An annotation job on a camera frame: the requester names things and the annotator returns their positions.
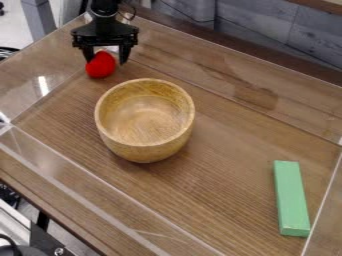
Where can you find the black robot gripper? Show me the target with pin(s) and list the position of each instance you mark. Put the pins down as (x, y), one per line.
(114, 34)

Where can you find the red plush strawberry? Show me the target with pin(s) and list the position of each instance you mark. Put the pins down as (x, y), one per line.
(102, 66)

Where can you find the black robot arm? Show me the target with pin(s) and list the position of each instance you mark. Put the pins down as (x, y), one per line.
(104, 11)

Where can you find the light wooden bowl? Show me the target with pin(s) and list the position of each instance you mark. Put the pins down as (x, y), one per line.
(145, 119)

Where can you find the black clamp with bolt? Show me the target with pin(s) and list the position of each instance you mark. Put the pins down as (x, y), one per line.
(46, 243)

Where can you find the green rectangular block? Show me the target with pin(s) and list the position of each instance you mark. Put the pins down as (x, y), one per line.
(293, 213)

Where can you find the clear acrylic enclosure walls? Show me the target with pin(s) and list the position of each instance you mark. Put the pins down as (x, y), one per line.
(199, 153)

